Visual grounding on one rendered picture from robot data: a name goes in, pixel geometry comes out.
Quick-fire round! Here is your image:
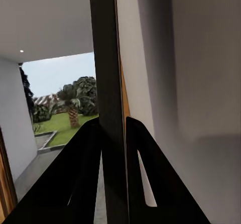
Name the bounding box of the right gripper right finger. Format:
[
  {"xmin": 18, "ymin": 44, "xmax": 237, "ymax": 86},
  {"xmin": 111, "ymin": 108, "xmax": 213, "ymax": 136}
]
[{"xmin": 126, "ymin": 116, "xmax": 210, "ymax": 224}]

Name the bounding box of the poster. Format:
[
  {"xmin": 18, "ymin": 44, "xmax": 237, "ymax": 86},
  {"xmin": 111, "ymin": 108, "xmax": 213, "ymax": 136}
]
[{"xmin": 90, "ymin": 0, "xmax": 130, "ymax": 224}]

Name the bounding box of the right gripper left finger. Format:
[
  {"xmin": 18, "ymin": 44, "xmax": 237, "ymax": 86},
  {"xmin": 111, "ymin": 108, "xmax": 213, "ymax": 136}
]
[{"xmin": 2, "ymin": 117, "xmax": 101, "ymax": 224}]

